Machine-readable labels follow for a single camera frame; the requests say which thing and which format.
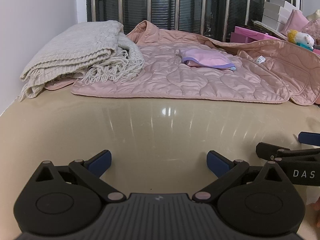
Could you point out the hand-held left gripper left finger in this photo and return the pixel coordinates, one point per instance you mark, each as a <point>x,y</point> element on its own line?
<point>100,163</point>

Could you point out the pale yellow cloth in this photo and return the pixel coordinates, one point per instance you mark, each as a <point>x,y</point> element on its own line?
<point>314,15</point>

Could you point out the cream knitted fringed blanket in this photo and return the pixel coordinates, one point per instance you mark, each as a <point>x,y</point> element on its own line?
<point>75,47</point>

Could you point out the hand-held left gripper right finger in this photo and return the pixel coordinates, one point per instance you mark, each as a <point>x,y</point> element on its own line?
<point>217,163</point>

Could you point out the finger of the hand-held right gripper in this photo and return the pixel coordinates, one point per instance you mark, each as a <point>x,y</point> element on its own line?
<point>268,150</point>
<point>308,138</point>

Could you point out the barred window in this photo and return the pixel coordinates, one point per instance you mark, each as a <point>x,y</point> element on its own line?
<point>175,5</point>

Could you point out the bright pink box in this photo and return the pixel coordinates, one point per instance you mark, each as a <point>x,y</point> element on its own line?
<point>246,33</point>

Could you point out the white yellow plush toy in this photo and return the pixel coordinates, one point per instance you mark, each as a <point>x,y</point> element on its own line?
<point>302,38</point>

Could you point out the pink pouch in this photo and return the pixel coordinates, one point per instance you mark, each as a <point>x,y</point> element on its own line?
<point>297,21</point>

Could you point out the translucent pink bag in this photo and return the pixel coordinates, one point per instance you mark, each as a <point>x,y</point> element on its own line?
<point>312,28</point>

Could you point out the dark edged notebook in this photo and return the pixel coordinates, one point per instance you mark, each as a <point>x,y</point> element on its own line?
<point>267,26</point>

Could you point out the stack of white boxes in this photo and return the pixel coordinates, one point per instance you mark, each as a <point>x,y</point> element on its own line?
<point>276,12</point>

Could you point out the pink blue purple-trimmed garment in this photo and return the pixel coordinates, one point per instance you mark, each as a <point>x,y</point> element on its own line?
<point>205,59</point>

